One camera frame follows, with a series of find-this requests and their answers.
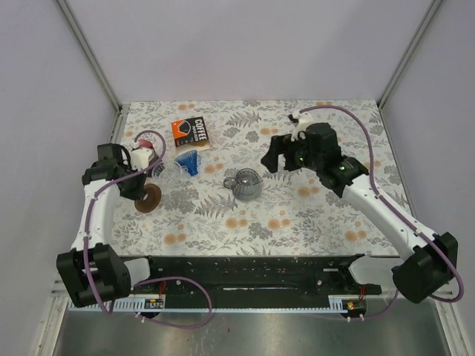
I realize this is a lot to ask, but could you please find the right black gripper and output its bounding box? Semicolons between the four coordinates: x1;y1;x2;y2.
260;132;322;174

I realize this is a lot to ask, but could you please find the round wooden dripper base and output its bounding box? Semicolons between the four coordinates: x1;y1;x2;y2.
134;183;162;214

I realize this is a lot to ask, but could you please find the grey glass coffee server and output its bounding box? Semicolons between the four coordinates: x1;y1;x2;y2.
223;168;263;202

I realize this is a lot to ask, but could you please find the blue ribbed cone dripper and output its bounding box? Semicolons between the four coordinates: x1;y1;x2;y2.
174;150;200;177

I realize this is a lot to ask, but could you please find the coffee filter paper box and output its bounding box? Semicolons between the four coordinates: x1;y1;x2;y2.
171;116;211;156

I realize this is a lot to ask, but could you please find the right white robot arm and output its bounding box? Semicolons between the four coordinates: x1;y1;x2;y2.
261;123;462;303

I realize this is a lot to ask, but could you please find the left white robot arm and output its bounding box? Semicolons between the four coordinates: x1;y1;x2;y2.
56;144;161;308

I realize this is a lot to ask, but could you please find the clear plastic cup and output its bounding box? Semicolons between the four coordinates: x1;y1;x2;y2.
152;161;182;184

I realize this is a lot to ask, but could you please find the brown bottle red cap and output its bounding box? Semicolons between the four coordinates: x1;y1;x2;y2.
139;139;154;149

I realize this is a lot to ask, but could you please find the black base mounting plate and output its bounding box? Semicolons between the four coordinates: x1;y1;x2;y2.
133;256;394;312

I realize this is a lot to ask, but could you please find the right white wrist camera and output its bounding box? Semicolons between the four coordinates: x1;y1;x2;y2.
288;111;315;142

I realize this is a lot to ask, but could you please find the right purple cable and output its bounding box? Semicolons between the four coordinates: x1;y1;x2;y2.
300;105;465;320

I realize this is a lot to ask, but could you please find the white slotted cable duct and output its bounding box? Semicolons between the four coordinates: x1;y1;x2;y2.
68;297;166;312

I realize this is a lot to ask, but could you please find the left aluminium frame post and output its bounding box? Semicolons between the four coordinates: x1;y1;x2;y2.
54;0;122;114

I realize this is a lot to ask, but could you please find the aluminium frame post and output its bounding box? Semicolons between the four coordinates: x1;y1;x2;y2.
376;0;445;111
54;0;122;114

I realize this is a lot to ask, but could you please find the right aluminium frame post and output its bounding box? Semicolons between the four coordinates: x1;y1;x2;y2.
376;0;445;111

